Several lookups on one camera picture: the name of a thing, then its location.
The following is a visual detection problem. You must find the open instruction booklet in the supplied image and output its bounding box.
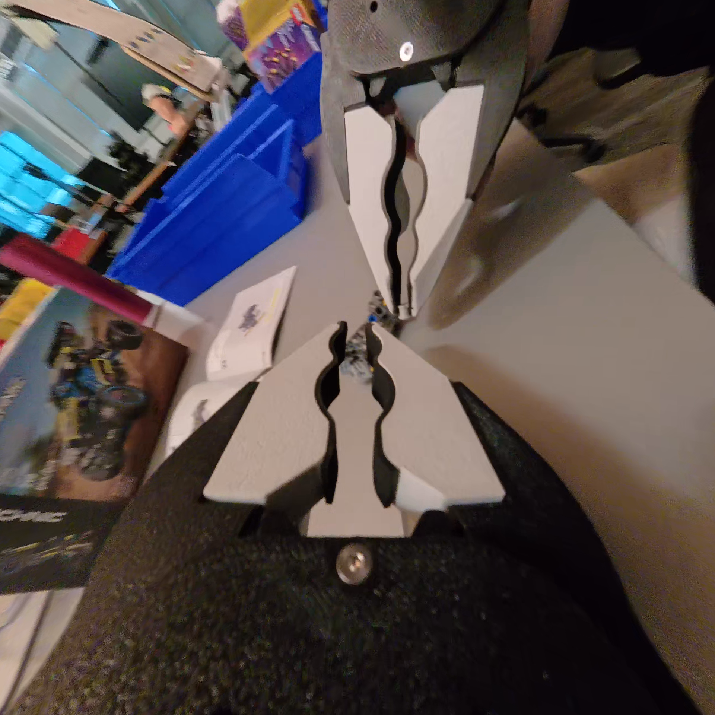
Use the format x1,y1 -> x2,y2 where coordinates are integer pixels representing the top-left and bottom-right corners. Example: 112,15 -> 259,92
165,266 -> 298,448

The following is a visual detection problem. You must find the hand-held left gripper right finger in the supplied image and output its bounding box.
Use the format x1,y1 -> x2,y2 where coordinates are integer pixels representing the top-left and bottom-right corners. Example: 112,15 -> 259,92
365,322 -> 507,538

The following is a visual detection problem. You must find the grey lego suspension assembly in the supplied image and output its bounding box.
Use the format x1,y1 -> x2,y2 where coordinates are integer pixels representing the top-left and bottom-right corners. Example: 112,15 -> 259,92
342,289 -> 401,387

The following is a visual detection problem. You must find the lego set box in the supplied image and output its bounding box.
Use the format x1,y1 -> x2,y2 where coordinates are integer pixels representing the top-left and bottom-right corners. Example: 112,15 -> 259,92
0,286 -> 191,594

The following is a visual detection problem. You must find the maroon tube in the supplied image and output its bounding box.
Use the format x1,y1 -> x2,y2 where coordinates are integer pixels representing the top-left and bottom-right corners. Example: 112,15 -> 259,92
0,233 -> 168,330

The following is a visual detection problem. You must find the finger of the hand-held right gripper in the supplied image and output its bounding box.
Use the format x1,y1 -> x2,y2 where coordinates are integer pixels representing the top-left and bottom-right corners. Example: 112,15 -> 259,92
343,107 -> 404,318
399,84 -> 487,320

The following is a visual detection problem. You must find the large window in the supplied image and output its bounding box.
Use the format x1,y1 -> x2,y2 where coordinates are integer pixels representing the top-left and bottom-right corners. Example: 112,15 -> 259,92
0,128 -> 93,238

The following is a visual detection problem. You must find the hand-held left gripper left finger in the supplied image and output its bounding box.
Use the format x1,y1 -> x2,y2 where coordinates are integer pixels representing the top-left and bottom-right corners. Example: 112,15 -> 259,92
203,322 -> 347,538

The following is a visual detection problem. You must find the red box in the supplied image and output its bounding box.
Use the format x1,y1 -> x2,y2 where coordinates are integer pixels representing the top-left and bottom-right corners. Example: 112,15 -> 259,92
53,226 -> 108,264

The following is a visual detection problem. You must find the blue plastic bin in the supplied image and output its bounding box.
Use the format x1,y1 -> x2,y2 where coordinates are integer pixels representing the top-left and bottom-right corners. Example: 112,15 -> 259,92
106,153 -> 307,308
207,53 -> 325,168

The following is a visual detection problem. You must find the purple and yellow toy box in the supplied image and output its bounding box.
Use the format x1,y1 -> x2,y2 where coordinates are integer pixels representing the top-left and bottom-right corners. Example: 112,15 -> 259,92
217,0 -> 330,95

